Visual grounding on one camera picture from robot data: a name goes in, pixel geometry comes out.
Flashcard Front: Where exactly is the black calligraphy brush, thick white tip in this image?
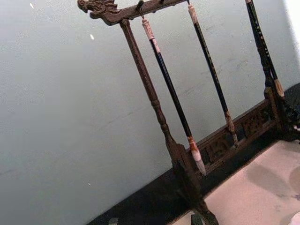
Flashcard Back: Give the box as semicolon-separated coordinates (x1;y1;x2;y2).
141;18;207;177

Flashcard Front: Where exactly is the carved brown wooden brush rack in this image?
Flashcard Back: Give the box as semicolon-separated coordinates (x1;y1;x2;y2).
77;0;300;225

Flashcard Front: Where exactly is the black calligraphy brush, thin tip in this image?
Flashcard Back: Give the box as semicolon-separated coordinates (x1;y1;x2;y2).
187;0;239;149

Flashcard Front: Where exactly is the black table cloth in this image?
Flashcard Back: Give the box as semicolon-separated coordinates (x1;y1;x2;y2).
85;83;300;225

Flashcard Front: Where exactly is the pale beige felt mat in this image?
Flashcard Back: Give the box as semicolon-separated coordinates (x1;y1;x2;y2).
164;140;300;225

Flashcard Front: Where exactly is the white ceramic dish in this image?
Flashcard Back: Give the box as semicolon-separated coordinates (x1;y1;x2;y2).
280;210;300;225

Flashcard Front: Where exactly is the black calligraphy brush, speckled handle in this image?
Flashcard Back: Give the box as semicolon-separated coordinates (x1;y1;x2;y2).
245;0;285;98

